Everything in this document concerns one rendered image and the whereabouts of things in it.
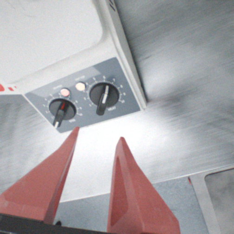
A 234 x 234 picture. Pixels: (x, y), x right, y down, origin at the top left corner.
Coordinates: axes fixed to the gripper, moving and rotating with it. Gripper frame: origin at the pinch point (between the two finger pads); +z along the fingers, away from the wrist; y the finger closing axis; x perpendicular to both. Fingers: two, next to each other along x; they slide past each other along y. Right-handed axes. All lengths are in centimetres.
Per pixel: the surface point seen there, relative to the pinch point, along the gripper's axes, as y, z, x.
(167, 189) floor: -57, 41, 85
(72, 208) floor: -4, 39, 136
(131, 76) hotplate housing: -2.1, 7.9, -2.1
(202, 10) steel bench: -8.3, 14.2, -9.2
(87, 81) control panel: 2.0, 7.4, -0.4
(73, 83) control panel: 3.5, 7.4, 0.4
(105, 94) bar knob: 0.1, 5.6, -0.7
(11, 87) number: 13.5, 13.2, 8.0
